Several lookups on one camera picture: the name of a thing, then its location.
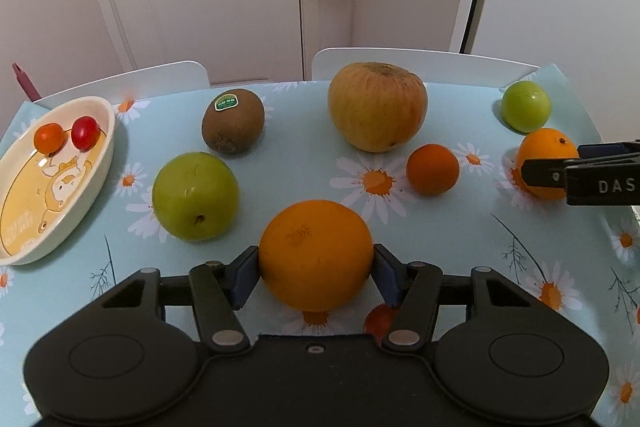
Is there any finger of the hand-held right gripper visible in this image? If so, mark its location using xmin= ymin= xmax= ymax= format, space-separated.
xmin=521 ymin=155 xmax=581 ymax=188
xmin=577 ymin=140 xmax=640 ymax=159

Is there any big yellow apple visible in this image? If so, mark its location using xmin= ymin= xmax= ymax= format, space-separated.
xmin=327 ymin=62 xmax=429 ymax=154

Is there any orange cherry tomato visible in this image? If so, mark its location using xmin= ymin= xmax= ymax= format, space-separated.
xmin=33 ymin=123 xmax=66 ymax=154

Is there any small green apple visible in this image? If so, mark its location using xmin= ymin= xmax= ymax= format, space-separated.
xmin=501 ymin=81 xmax=552 ymax=131

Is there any large green apple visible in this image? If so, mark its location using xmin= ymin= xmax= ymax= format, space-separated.
xmin=152 ymin=152 xmax=239 ymax=242

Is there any red cherry tomato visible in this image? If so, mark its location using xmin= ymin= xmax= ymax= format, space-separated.
xmin=71 ymin=116 xmax=99 ymax=151
xmin=363 ymin=304 xmax=401 ymax=337

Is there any left white chair back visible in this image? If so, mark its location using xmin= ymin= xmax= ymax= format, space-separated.
xmin=30 ymin=61 xmax=211 ymax=108

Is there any large orange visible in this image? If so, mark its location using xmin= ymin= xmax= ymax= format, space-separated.
xmin=258 ymin=200 xmax=375 ymax=313

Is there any daisy print blue tablecloth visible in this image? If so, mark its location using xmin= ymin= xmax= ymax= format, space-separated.
xmin=0 ymin=64 xmax=640 ymax=427

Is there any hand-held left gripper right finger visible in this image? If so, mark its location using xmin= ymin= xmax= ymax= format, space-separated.
xmin=372 ymin=243 xmax=540 ymax=350

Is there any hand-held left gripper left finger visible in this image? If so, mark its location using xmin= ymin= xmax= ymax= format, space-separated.
xmin=94 ymin=246 xmax=261 ymax=350

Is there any right white chair back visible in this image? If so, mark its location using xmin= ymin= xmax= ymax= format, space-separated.
xmin=311 ymin=48 xmax=541 ymax=88

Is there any medium orange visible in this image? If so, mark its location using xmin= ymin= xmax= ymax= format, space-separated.
xmin=516 ymin=128 xmax=581 ymax=200

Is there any pink stick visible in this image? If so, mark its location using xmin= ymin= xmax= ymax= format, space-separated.
xmin=12 ymin=63 xmax=43 ymax=102

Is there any oval yellow cartoon dish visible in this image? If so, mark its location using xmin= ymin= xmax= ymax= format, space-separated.
xmin=0 ymin=96 xmax=117 ymax=266

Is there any white chair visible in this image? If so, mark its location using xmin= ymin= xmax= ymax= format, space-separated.
xmin=30 ymin=61 xmax=211 ymax=108
xmin=311 ymin=48 xmax=541 ymax=88

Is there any white refrigerator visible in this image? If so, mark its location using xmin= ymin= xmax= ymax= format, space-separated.
xmin=450 ymin=0 xmax=640 ymax=142

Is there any small tangerine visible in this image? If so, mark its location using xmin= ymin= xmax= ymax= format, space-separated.
xmin=406 ymin=144 xmax=460 ymax=196

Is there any brown kiwi with green sticker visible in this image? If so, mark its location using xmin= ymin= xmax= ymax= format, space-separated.
xmin=201 ymin=88 xmax=265 ymax=155

